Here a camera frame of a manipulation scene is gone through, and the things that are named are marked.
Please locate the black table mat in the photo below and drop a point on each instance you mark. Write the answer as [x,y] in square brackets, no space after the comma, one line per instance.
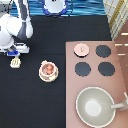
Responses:
[26,101]

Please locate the cream round plate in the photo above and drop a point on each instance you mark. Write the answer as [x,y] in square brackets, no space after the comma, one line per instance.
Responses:
[51,78]

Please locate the pink stove top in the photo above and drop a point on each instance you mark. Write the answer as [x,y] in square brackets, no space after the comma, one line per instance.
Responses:
[99,68]

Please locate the pink pot lid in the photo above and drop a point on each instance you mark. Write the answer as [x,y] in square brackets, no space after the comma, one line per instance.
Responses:
[81,49]

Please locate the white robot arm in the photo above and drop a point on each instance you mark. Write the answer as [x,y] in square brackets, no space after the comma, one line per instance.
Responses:
[15,21]

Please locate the cream slotted spatula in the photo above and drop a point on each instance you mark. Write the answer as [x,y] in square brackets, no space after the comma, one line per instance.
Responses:
[15,62]

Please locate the blue white robot base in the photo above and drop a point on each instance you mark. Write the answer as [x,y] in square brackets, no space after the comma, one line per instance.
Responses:
[55,7]

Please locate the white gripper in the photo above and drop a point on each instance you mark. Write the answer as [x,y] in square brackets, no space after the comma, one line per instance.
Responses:
[16,50]

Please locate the pink pot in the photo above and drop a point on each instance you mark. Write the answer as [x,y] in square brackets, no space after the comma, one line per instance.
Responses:
[47,69]

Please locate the large grey wok pan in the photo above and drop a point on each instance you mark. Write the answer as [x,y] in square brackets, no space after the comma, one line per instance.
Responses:
[96,107]

